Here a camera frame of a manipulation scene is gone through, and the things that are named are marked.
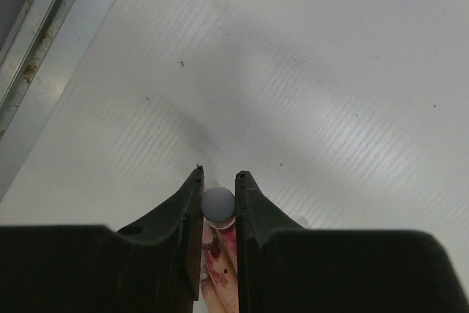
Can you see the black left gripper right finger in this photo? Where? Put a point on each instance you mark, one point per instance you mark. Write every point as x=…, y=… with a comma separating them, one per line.
x=284, y=267

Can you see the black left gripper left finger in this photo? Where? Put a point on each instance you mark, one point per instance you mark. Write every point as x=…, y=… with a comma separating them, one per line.
x=150, y=265

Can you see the mannequin hand painted nails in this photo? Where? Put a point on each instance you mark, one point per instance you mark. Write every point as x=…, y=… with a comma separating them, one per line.
x=218, y=280

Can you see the aluminium side rail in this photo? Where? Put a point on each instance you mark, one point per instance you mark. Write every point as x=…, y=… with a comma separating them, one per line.
x=27, y=45

